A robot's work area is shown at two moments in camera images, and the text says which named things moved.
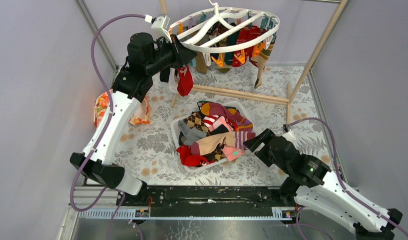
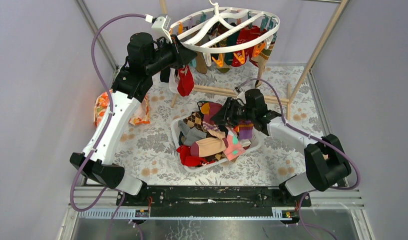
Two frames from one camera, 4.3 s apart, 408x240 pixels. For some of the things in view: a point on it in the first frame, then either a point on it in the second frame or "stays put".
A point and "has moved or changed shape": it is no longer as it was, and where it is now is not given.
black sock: [164, 74] stays put
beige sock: [238, 139] has moved or changed shape
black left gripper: [177, 51] stays put
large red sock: [185, 81] stays put
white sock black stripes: [173, 81] stays put
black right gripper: [254, 142] to [224, 116]
